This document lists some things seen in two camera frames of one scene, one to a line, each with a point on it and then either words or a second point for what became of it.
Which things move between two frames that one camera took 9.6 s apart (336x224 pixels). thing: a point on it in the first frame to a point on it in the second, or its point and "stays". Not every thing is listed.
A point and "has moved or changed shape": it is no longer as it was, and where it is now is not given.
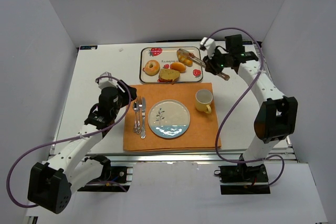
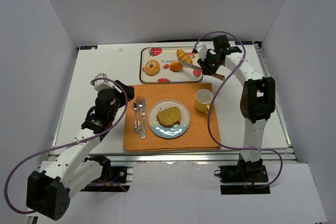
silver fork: [139, 115] stays
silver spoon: [135, 109] stays
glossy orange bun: [179, 66] has moved or changed shape
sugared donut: [151, 67] stays
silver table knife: [143, 134] stays
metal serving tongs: [200, 61] to [188, 65]
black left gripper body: [126, 91] stays
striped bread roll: [184, 57] stays
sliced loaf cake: [169, 75] to [169, 116]
